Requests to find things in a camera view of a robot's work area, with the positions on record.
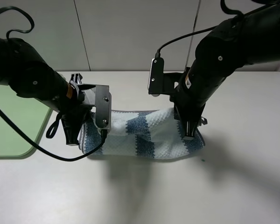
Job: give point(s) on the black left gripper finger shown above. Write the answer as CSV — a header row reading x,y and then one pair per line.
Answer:
x,y
189,130

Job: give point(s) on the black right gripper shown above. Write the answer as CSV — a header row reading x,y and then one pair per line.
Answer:
x,y
184,109

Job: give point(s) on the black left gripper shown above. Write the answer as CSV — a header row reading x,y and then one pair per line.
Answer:
x,y
73,102

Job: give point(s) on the blue white striped towel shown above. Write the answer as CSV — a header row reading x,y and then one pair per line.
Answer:
x,y
151,134

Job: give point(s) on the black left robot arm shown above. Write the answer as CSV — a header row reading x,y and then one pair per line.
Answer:
x,y
24,70

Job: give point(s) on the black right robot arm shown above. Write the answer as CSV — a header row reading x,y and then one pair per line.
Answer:
x,y
246,39

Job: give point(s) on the green plastic tray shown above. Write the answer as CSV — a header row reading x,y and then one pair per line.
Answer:
x,y
30,115

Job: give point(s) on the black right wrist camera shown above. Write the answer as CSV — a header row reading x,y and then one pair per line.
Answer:
x,y
160,82

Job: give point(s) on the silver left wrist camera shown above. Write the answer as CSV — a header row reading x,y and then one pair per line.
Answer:
x,y
103,104

